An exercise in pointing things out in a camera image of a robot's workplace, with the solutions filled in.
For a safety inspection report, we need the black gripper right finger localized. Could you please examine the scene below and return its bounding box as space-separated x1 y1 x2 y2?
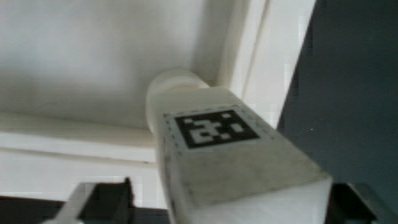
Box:
325 183 398 224

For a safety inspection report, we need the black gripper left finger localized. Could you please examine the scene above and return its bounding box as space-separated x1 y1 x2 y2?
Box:
40 179 133 224

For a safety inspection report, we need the white table leg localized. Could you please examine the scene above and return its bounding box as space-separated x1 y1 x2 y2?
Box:
145 70 332 224

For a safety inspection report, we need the white square tabletop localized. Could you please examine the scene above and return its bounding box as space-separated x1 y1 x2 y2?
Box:
0 0 316 208

